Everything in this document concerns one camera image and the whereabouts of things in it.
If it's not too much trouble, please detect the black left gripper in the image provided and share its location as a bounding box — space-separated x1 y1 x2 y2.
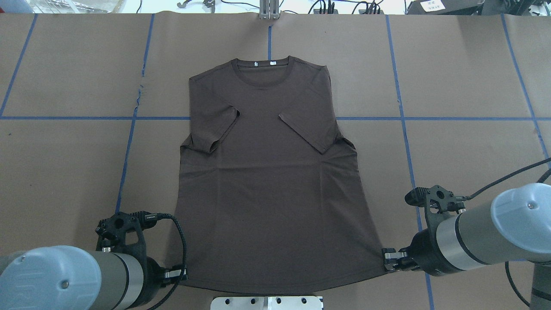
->
138 256 188 306

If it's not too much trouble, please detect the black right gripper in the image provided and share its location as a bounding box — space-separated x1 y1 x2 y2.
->
382 229 448 276

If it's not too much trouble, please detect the dark brown t-shirt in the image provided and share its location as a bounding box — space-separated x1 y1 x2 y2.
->
175 56 387 295

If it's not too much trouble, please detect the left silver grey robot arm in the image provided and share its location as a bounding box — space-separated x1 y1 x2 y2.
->
0 245 187 310

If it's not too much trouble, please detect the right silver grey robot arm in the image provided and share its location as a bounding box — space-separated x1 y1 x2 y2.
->
381 183 551 310

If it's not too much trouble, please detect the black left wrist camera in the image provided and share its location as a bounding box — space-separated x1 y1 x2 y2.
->
95 211 161 256

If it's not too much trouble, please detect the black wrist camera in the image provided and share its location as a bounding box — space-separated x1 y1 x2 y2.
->
95 211 161 256
405 185 466 227

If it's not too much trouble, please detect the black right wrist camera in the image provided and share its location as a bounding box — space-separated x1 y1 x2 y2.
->
405 185 466 227

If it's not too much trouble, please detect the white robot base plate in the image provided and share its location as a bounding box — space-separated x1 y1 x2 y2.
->
210 295 325 310

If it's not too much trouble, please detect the black right braided cable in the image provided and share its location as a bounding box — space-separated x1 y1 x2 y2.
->
456 157 551 308

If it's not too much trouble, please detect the grey metal clamp bracket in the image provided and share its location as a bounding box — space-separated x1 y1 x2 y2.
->
259 0 282 20

